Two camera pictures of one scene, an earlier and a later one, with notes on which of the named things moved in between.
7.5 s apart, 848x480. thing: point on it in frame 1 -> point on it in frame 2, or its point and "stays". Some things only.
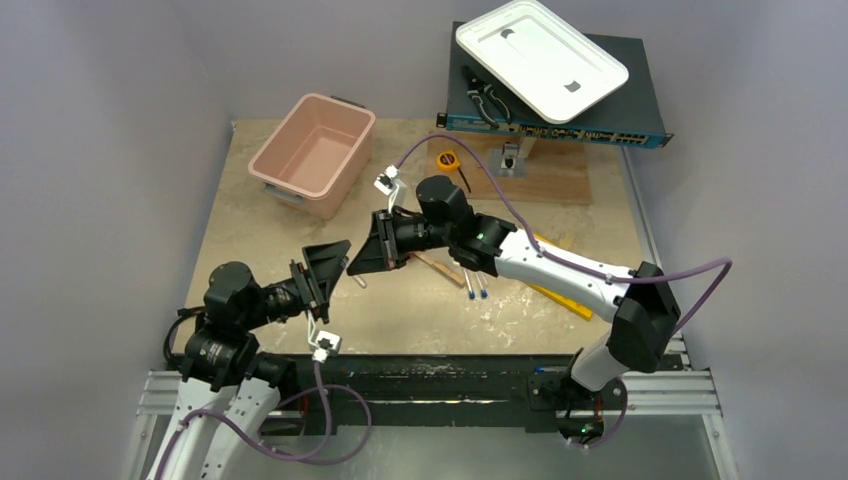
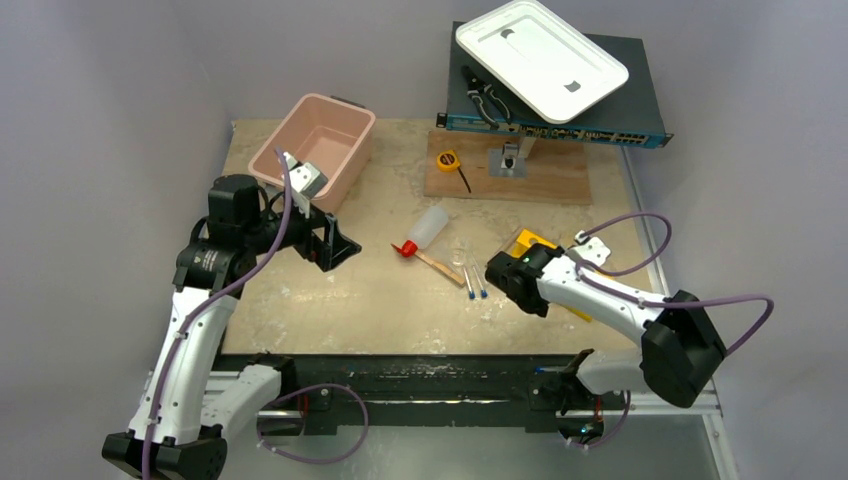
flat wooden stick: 442,270 stays
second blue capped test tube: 472,294 stays
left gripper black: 327,260 -> 324,254
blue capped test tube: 484,293 stays
